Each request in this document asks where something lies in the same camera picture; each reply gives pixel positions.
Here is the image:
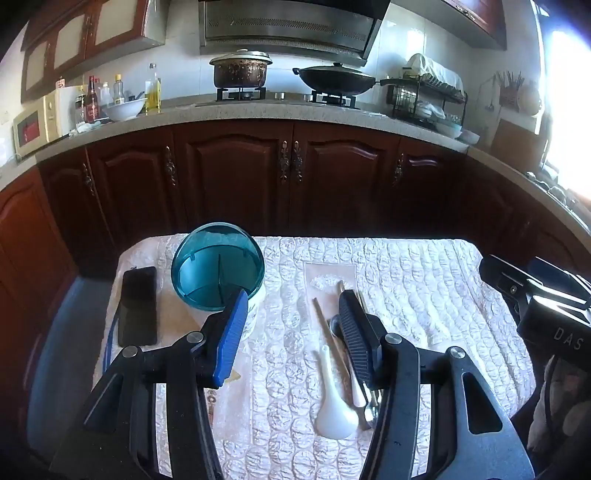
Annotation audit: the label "steel range hood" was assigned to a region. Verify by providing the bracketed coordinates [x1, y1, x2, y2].
[198, 0, 391, 66]

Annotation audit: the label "wooden cutting board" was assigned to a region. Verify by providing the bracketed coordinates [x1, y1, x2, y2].
[490, 119, 546, 171]

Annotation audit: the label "wooden wall cabinet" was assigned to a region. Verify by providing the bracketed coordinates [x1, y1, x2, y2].
[441, 0, 508, 51]
[21, 0, 167, 103]

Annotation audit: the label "white bowl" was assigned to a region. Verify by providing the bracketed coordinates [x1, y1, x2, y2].
[100, 98, 148, 122]

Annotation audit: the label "white quilted cloth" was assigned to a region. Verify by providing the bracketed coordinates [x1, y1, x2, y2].
[92, 234, 536, 480]

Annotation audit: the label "brown cooking pot with lid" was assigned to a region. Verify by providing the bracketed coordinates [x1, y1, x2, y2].
[209, 49, 274, 89]

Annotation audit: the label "wall chopstick holder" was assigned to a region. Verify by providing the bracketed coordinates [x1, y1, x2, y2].
[496, 70, 525, 109]

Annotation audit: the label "white cloth on rack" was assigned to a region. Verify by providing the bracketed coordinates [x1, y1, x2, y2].
[406, 53, 464, 93]

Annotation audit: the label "teal utensil holder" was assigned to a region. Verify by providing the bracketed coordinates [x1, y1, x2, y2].
[171, 222, 266, 344]

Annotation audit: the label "black wok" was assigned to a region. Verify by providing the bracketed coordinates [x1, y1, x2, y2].
[292, 64, 393, 97]

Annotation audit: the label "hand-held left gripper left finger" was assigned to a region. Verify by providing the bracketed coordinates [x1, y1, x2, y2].
[48, 290, 250, 480]

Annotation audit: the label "black smartphone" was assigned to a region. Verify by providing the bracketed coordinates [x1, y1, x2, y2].
[117, 266, 158, 348]

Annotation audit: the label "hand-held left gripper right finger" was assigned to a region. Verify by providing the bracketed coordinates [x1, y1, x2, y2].
[338, 291, 536, 480]

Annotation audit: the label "white ceramic spoon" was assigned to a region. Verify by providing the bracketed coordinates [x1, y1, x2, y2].
[315, 344, 360, 439]

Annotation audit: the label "black dish rack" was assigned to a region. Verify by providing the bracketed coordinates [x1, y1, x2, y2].
[381, 69, 468, 127]

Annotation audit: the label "blue cable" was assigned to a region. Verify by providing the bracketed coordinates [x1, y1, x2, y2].
[102, 311, 122, 372]

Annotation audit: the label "dark sauce bottle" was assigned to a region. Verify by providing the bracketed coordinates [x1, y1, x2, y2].
[86, 76, 102, 123]

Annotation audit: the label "gas stove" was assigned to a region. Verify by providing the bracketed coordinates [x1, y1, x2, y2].
[196, 87, 370, 110]

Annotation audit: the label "wooden base cabinets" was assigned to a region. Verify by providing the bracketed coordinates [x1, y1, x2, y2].
[0, 121, 591, 287]

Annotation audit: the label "cream microwave oven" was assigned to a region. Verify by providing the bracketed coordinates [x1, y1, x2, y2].
[12, 90, 63, 158]

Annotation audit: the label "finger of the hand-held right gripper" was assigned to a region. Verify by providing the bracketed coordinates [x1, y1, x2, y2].
[526, 257, 591, 308]
[479, 255, 546, 301]

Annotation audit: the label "person's right forearm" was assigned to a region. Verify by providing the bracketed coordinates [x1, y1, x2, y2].
[526, 355, 591, 455]

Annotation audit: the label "speckled stone countertop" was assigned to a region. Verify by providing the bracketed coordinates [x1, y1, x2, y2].
[0, 95, 591, 241]

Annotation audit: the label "cooking oil bottle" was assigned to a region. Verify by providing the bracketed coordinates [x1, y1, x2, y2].
[145, 63, 162, 112]

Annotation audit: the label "cream handled utensil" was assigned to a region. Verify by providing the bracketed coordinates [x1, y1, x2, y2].
[350, 364, 369, 408]

